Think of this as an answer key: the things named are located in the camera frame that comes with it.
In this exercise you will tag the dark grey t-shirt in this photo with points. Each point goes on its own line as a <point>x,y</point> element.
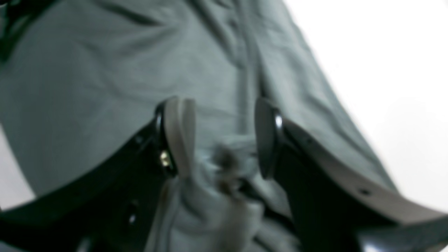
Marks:
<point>82,76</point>

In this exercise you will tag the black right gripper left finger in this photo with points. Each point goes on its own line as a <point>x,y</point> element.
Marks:
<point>112,207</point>

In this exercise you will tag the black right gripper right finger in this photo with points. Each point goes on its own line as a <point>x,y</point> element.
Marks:
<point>334,208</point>

